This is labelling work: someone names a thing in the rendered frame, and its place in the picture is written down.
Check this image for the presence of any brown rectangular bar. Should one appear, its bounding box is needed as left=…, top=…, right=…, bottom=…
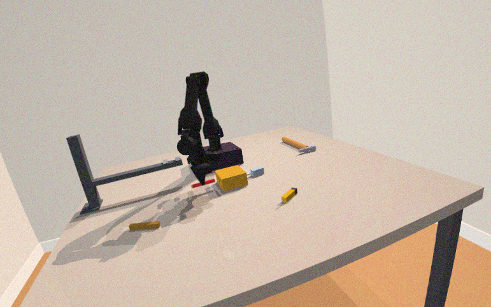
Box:
left=129, top=221, right=161, bottom=231

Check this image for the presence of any yellow screwdriver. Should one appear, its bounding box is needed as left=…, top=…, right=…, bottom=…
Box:
left=277, top=188, right=297, bottom=206

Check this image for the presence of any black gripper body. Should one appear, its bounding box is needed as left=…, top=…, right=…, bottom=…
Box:
left=187, top=146, right=212, bottom=177

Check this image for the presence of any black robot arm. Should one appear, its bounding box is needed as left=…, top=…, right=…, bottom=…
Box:
left=177, top=71, right=224, bottom=164

